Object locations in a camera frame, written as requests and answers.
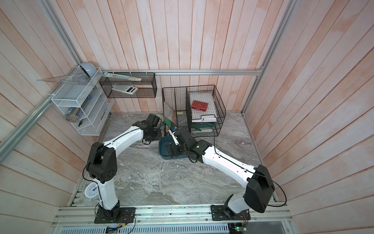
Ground white box in organizer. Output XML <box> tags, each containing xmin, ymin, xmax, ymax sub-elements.
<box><xmin>191</xmin><ymin>115</ymin><xmax>217</xmax><ymax>123</ymax></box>

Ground white alarm clock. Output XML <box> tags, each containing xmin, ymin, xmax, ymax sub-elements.
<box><xmin>84</xmin><ymin>182</ymin><xmax>99</xmax><ymax>199</ymax></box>

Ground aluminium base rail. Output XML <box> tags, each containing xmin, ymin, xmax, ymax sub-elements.
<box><xmin>50</xmin><ymin>203</ymin><xmax>298</xmax><ymax>234</ymax></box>

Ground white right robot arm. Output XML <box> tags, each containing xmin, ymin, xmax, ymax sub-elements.
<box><xmin>166</xmin><ymin>140</ymin><xmax>277</xmax><ymax>221</ymax></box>

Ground black wire desk organizer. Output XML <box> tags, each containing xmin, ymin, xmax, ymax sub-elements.
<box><xmin>162</xmin><ymin>85</ymin><xmax>227</xmax><ymax>137</ymax></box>

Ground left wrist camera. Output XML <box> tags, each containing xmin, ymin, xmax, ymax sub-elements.
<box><xmin>144</xmin><ymin>114</ymin><xmax>160</xmax><ymax>128</ymax></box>

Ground colourful paper folders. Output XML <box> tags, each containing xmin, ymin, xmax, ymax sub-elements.
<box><xmin>163</xmin><ymin>102</ymin><xmax>177</xmax><ymax>129</ymax></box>

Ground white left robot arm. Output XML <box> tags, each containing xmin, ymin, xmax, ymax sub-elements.
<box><xmin>85</xmin><ymin>126</ymin><xmax>162</xmax><ymax>223</ymax></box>

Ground white calculator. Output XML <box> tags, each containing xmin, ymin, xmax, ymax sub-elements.
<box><xmin>112</xmin><ymin>85</ymin><xmax>138</xmax><ymax>95</ymax></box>

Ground black wire wall basket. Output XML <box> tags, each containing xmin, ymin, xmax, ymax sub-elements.
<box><xmin>99</xmin><ymin>72</ymin><xmax>157</xmax><ymax>98</ymax></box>

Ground teal plastic storage box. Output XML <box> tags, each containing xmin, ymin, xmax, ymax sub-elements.
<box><xmin>159</xmin><ymin>136</ymin><xmax>188</xmax><ymax>160</ymax></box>

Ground clear triangle ruler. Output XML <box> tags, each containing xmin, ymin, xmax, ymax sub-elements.
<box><xmin>38</xmin><ymin>73</ymin><xmax>91</xmax><ymax>85</ymax></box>

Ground green ruler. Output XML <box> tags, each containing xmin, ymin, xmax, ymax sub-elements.
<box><xmin>102</xmin><ymin>72</ymin><xmax>142</xmax><ymax>82</ymax></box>

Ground white wire mesh shelf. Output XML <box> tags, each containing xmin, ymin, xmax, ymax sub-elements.
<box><xmin>52</xmin><ymin>67</ymin><xmax>114</xmax><ymax>136</ymax></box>

